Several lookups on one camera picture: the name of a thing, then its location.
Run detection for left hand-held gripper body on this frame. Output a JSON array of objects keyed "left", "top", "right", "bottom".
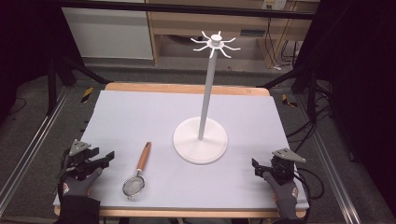
[{"left": 63, "top": 139, "right": 101, "bottom": 182}]

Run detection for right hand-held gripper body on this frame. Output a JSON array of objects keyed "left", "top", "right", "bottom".
[{"left": 262, "top": 147, "right": 307, "bottom": 185}]

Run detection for person's right hand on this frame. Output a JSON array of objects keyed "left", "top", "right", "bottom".
[{"left": 262, "top": 171, "right": 301, "bottom": 220}]

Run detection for person's left hand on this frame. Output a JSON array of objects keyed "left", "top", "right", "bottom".
[{"left": 57, "top": 167, "right": 105, "bottom": 200}]

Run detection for yellow-black floor tape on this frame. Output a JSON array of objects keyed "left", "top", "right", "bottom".
[
  {"left": 80, "top": 86, "right": 94, "bottom": 104},
  {"left": 281, "top": 92, "right": 299, "bottom": 109}
]

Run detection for white hook stand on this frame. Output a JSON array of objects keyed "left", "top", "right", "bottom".
[{"left": 172, "top": 30, "right": 242, "bottom": 165}]

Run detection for black metal stand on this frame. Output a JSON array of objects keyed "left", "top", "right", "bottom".
[
  {"left": 255, "top": 59, "right": 334, "bottom": 122},
  {"left": 46, "top": 46, "right": 112, "bottom": 117}
]

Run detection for pale lilac table mat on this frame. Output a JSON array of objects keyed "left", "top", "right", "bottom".
[{"left": 51, "top": 90, "right": 310, "bottom": 211}]

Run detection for black curtain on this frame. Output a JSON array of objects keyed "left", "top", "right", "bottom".
[
  {"left": 293, "top": 0, "right": 396, "bottom": 218},
  {"left": 0, "top": 0, "right": 85, "bottom": 119}
]

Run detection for white cabinet panel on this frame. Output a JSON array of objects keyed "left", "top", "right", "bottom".
[{"left": 61, "top": 7, "right": 154, "bottom": 61}]

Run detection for light wooden desk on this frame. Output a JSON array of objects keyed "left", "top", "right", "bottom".
[{"left": 145, "top": 0, "right": 321, "bottom": 69}]

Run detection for white power strip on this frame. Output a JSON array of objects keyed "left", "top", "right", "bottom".
[{"left": 262, "top": 0, "right": 288, "bottom": 11}]

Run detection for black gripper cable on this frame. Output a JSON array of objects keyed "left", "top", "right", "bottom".
[{"left": 291, "top": 167, "right": 325, "bottom": 224}]

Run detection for wooden-handled mesh strainer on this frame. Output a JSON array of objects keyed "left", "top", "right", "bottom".
[{"left": 121, "top": 141, "right": 152, "bottom": 201}]

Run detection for aluminium floor rail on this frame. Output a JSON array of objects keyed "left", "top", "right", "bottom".
[
  {"left": 0, "top": 88, "right": 72, "bottom": 217},
  {"left": 295, "top": 92, "right": 372, "bottom": 224}
]

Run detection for black floor cables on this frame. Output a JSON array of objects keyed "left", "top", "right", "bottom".
[{"left": 285, "top": 92, "right": 334, "bottom": 153}]

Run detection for black hanging cables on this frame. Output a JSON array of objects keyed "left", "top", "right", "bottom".
[{"left": 263, "top": 8, "right": 301, "bottom": 71}]

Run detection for black horizontal frame bar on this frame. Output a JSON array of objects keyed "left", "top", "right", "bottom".
[{"left": 57, "top": 0, "right": 316, "bottom": 21}]

